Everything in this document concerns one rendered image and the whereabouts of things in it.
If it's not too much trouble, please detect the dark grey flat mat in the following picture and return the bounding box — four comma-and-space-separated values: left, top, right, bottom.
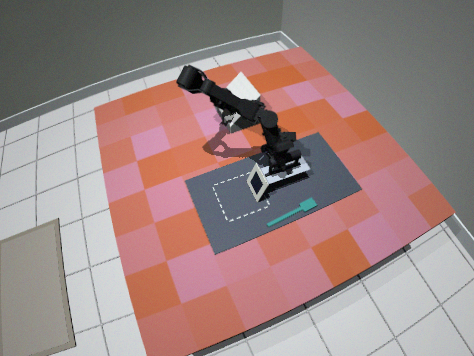
186, 132, 362, 255

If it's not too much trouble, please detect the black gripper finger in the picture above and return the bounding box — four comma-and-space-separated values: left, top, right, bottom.
272, 148, 289, 170
266, 151, 282, 169

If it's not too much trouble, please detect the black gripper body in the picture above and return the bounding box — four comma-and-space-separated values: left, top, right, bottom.
261, 126, 294, 153

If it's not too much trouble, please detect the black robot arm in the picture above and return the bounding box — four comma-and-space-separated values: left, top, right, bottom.
176, 64, 296, 142

